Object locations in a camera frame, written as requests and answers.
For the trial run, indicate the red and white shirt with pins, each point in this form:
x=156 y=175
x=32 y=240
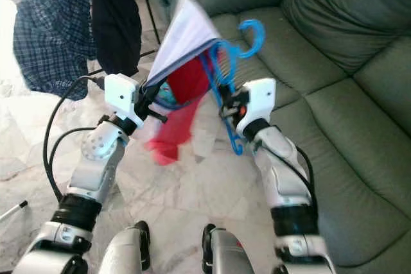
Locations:
x=189 y=81

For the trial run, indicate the blue plastic hanger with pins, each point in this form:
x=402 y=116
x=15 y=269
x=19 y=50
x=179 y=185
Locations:
x=262 y=35

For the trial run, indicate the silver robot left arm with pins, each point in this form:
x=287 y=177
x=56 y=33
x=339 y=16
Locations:
x=103 y=149

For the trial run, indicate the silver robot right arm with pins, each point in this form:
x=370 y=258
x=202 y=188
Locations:
x=286 y=171

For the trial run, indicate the dark navy garment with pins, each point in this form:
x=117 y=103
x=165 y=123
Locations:
x=112 y=24

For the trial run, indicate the green leather sofa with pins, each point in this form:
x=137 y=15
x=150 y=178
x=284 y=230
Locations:
x=347 y=94

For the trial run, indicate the blue plaid shirt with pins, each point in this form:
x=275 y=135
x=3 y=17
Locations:
x=51 y=36

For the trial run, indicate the robot left leg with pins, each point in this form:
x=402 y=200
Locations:
x=125 y=255

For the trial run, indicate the robot leg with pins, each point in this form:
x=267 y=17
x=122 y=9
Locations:
x=231 y=255
x=125 y=255

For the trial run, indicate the robot right leg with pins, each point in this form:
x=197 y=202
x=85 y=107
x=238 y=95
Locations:
x=231 y=255

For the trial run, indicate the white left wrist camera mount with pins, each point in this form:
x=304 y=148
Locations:
x=121 y=97

